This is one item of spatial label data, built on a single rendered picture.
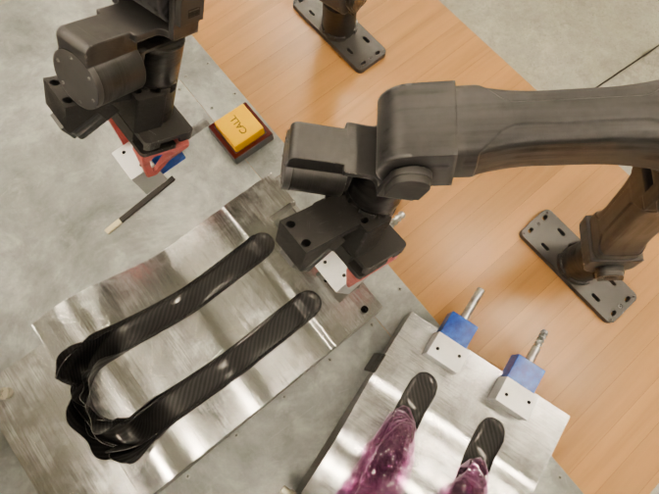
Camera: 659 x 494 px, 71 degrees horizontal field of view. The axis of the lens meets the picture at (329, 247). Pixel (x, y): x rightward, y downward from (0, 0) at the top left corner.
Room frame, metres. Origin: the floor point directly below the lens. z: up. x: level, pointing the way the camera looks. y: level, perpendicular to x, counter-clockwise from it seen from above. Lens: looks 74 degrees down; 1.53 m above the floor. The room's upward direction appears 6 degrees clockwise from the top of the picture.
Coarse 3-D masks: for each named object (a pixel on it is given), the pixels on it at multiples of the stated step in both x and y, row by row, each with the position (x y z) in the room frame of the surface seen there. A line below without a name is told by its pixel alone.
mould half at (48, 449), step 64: (256, 192) 0.26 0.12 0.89; (192, 256) 0.15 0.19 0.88; (64, 320) 0.04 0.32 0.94; (192, 320) 0.06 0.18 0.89; (256, 320) 0.07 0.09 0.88; (320, 320) 0.08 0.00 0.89; (0, 384) -0.05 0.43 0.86; (64, 384) -0.04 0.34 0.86; (128, 384) -0.03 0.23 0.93; (256, 384) -0.01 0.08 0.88; (64, 448) -0.12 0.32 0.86; (192, 448) -0.09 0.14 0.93
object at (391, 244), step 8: (320, 200) 0.20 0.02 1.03; (352, 200) 0.18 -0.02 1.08; (360, 208) 0.17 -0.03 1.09; (368, 216) 0.16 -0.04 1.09; (376, 216) 0.17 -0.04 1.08; (384, 216) 0.17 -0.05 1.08; (384, 232) 0.17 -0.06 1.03; (392, 232) 0.17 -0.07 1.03; (384, 240) 0.16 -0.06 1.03; (392, 240) 0.16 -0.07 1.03; (400, 240) 0.16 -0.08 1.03; (376, 248) 0.15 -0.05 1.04; (384, 248) 0.15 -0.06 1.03; (392, 248) 0.15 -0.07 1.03; (400, 248) 0.15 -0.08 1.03; (360, 256) 0.13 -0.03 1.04; (368, 256) 0.13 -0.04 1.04; (376, 256) 0.14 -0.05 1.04; (384, 256) 0.14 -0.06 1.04; (392, 256) 0.14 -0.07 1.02; (360, 264) 0.12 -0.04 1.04; (368, 264) 0.12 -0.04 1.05; (376, 264) 0.13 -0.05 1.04; (368, 272) 0.12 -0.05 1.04
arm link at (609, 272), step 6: (594, 270) 0.19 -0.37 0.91; (600, 270) 0.18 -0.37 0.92; (606, 270) 0.18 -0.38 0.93; (612, 270) 0.18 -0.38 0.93; (618, 270) 0.18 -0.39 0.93; (624, 270) 0.18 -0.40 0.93; (594, 276) 0.18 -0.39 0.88; (600, 276) 0.17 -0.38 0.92; (606, 276) 0.17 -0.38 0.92; (612, 276) 0.18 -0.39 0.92; (618, 276) 0.18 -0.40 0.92
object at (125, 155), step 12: (204, 120) 0.33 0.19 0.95; (192, 132) 0.31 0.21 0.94; (120, 156) 0.26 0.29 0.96; (132, 156) 0.26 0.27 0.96; (156, 156) 0.27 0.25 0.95; (180, 156) 0.28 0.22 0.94; (132, 168) 0.24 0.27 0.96; (168, 168) 0.26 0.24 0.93; (132, 180) 0.23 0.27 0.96; (144, 180) 0.23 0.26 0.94; (156, 180) 0.24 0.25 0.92
